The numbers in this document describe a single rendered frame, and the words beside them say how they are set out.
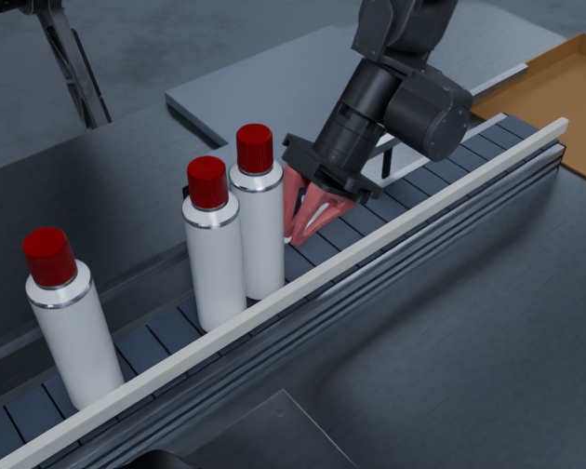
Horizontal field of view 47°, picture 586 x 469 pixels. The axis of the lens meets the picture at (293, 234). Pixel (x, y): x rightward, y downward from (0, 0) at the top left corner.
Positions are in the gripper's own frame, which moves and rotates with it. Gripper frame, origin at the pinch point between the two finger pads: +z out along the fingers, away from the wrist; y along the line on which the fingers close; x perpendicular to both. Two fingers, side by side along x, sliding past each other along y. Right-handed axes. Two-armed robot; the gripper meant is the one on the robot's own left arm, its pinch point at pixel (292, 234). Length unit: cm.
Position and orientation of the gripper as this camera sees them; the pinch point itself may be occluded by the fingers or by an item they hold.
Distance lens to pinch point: 72.3
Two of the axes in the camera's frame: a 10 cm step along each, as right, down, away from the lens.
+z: -4.8, 8.4, 2.4
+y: 6.4, 5.3, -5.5
